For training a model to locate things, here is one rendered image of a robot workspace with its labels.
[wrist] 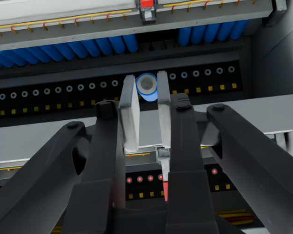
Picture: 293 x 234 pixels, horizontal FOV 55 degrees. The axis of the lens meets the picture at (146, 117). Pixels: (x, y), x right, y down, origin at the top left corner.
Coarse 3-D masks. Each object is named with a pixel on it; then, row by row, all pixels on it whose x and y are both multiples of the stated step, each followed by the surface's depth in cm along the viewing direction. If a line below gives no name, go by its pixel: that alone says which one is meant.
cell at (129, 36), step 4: (124, 36) 40; (128, 36) 39; (132, 36) 40; (128, 40) 41; (132, 40) 41; (136, 40) 43; (128, 44) 42; (132, 44) 42; (136, 44) 44; (128, 48) 44; (132, 48) 44; (136, 48) 45
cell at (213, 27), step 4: (208, 24) 40; (212, 24) 39; (216, 24) 39; (208, 28) 41; (212, 28) 40; (216, 28) 40; (204, 32) 44; (208, 32) 42; (212, 32) 41; (216, 32) 42; (204, 36) 44; (208, 36) 43; (212, 36) 43; (204, 40) 45; (208, 40) 44; (212, 40) 44
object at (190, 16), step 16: (208, 0) 34; (256, 0) 36; (80, 16) 35; (128, 16) 36; (160, 16) 36; (176, 16) 36; (192, 16) 36; (208, 16) 36; (224, 16) 36; (240, 16) 36; (256, 16) 37; (0, 32) 37; (16, 32) 37; (32, 32) 37; (48, 32) 37; (64, 32) 37; (80, 32) 37; (96, 32) 36; (112, 32) 37; (128, 32) 37; (0, 48) 38; (16, 48) 39
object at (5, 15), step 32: (0, 0) 32; (32, 0) 32; (64, 0) 33; (96, 0) 33; (128, 0) 34; (160, 0) 35; (288, 0) 35; (256, 32) 47; (288, 32) 36; (128, 64) 50; (160, 64) 49; (192, 64) 49
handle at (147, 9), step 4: (140, 0) 26; (144, 0) 26; (148, 0) 26; (152, 0) 26; (144, 4) 28; (148, 4) 28; (152, 4) 28; (144, 8) 31; (148, 8) 32; (148, 12) 33; (148, 16) 32
